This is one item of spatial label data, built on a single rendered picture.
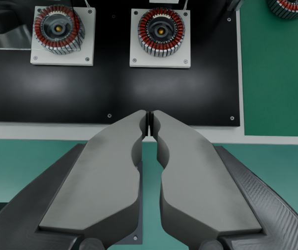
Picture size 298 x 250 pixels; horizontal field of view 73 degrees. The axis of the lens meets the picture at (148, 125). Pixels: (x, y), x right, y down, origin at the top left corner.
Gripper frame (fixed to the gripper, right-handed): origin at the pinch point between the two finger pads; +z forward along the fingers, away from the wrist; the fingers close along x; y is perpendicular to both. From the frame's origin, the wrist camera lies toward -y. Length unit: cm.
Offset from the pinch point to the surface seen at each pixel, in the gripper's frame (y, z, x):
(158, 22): -1.8, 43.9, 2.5
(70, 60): 6.8, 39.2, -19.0
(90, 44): 3.4, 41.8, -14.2
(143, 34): 0.5, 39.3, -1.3
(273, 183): 87, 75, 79
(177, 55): 5.2, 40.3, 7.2
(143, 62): 6.7, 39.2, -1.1
